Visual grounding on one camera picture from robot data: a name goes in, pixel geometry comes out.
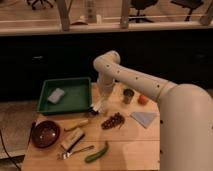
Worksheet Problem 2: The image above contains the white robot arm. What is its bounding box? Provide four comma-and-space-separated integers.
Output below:
93, 50, 213, 171

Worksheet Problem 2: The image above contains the wooden scrub brush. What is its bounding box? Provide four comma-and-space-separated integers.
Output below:
60, 128, 85, 152

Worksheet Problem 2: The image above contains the yellow banana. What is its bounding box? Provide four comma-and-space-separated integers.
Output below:
64, 119, 89, 132

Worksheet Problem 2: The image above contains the dark grape bunch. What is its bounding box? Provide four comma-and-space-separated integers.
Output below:
101, 113, 125, 130

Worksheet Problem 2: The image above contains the green plastic tray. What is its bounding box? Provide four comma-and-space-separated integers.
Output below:
37, 77, 92, 115

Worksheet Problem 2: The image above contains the orange fruit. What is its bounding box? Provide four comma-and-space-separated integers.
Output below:
138, 95, 149, 105

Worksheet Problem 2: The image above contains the grey sponge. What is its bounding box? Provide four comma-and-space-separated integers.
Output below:
48, 88, 65, 104

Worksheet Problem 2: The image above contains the blue grey cloth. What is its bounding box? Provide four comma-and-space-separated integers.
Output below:
131, 112, 156, 129

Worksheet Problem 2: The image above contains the green cucumber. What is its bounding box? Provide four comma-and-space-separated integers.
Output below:
84, 141, 109, 163

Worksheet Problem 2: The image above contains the dark red bowl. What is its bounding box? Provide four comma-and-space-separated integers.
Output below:
31, 120, 60, 148

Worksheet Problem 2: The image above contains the black cable left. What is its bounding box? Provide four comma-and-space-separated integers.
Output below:
0, 129, 22, 171

